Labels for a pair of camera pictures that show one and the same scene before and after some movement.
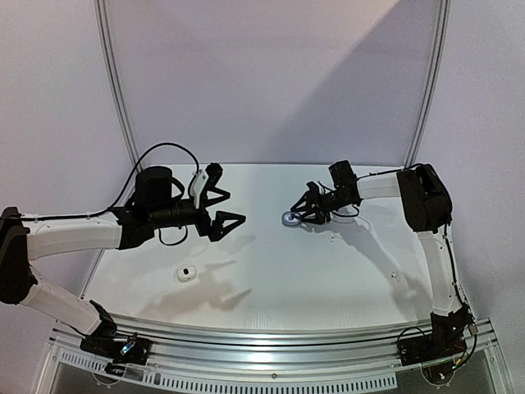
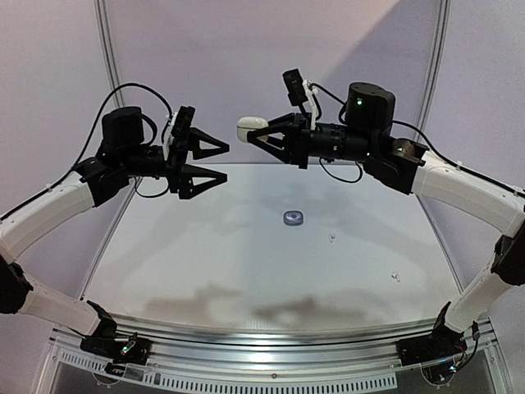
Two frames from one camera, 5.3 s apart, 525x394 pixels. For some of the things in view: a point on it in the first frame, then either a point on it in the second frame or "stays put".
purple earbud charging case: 293,222 stays put
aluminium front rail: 258,359 stays put
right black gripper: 321,200 -> 299,139
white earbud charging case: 187,273 -> 246,124
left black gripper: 214,230 -> 180,173
